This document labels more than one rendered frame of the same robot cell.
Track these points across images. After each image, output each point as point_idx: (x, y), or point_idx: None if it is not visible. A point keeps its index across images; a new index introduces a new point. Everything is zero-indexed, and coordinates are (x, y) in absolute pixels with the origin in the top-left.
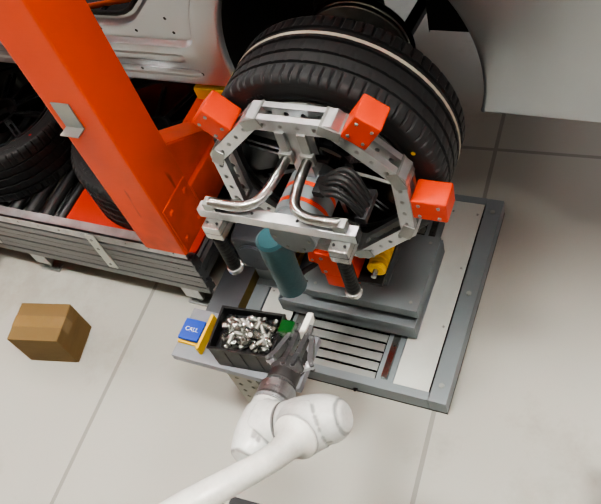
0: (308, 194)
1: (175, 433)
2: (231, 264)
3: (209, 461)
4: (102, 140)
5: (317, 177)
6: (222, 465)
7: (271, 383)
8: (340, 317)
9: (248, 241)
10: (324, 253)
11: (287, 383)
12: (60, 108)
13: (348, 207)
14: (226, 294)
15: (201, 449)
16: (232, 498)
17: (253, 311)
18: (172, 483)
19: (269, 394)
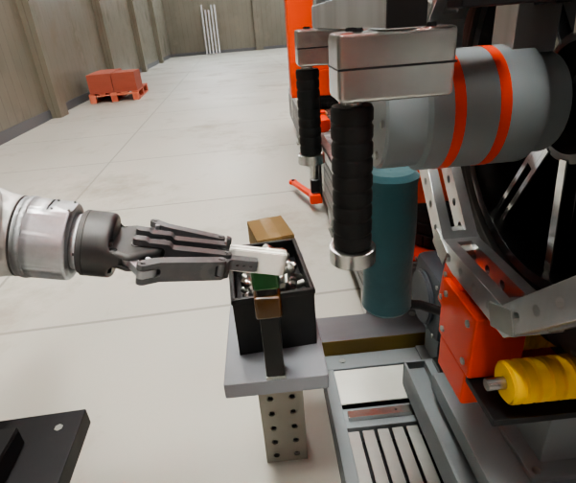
0: (465, 53)
1: (217, 367)
2: (301, 138)
3: (194, 410)
4: None
5: (517, 50)
6: (191, 425)
7: (57, 203)
8: (435, 450)
9: (426, 265)
10: (455, 287)
11: (61, 224)
12: None
13: (559, 245)
14: (378, 322)
15: (205, 397)
16: (80, 411)
17: (301, 261)
18: (162, 389)
19: (20, 200)
